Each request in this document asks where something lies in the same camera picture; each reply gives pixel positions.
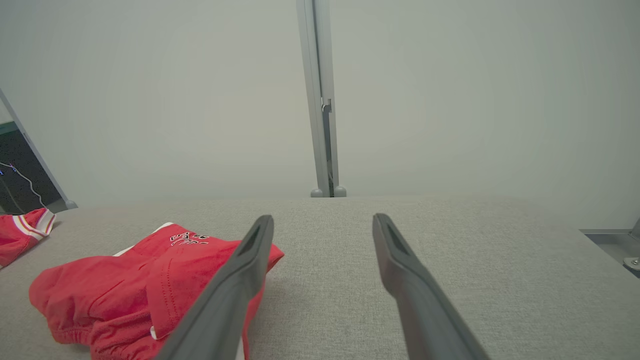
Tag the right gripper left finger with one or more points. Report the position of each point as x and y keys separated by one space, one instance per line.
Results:
x=225 y=310

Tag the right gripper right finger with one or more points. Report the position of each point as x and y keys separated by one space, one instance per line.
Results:
x=425 y=320

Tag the red shorts white trim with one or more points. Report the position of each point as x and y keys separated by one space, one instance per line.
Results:
x=100 y=290

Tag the red shirt white sleeves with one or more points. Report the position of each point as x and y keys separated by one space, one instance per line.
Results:
x=17 y=237

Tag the grey metal floor bracket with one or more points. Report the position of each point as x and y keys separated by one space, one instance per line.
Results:
x=617 y=242

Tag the grey metal door frame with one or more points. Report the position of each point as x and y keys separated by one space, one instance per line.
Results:
x=25 y=170

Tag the grey metal partition post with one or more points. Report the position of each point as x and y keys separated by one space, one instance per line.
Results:
x=320 y=75

